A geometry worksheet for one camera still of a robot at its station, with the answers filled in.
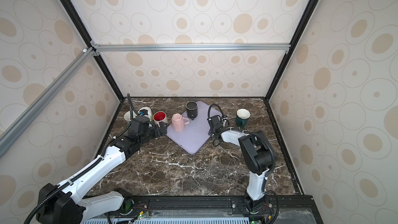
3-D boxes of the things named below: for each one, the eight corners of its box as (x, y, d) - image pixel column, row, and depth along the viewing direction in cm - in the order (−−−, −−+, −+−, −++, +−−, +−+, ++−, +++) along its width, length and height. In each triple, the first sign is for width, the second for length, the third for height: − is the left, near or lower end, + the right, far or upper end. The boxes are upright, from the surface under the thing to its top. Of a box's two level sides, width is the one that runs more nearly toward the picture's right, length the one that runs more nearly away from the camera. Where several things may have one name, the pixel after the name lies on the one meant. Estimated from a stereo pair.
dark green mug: (235, 129, 104) (238, 119, 96) (233, 119, 110) (236, 108, 101) (248, 129, 105) (253, 119, 96) (246, 119, 110) (250, 108, 101)
